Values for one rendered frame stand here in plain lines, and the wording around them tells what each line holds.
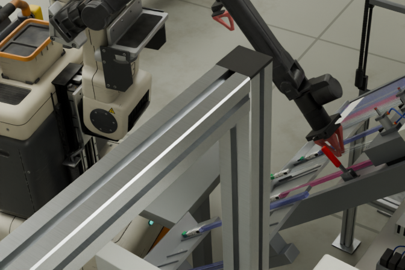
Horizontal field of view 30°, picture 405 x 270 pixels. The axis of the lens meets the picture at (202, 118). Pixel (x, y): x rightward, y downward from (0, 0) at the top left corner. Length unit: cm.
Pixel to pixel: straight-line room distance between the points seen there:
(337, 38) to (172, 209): 214
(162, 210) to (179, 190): 10
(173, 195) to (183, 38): 197
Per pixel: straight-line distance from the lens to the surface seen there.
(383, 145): 176
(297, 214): 199
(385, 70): 407
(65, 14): 219
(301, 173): 223
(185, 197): 244
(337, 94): 199
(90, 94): 252
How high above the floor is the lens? 230
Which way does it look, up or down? 38 degrees down
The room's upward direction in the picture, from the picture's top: 3 degrees counter-clockwise
